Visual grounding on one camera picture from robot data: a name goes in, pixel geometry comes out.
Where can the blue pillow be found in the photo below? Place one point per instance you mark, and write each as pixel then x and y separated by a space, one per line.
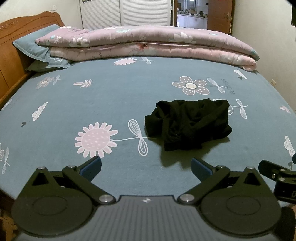
pixel 30 44

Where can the bed with blue floral sheet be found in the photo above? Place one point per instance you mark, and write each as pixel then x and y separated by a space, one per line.
pixel 92 104

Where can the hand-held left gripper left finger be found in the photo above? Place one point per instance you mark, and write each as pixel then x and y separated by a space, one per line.
pixel 91 166

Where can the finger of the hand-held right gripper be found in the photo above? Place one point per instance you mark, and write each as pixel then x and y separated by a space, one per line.
pixel 268 168

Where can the wooden door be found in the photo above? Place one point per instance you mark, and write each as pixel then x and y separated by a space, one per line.
pixel 217 16

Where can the white wardrobe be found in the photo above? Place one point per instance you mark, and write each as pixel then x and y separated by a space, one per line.
pixel 138 14

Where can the pink floral quilt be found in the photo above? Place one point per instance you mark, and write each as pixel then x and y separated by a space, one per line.
pixel 138 39

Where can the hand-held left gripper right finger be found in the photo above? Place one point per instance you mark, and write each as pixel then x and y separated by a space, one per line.
pixel 201 169

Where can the black pants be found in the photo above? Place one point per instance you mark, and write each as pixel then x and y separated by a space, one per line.
pixel 185 122

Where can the white wall socket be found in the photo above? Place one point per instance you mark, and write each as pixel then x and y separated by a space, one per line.
pixel 273 83

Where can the wooden headboard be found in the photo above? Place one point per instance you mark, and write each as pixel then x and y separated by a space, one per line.
pixel 23 25

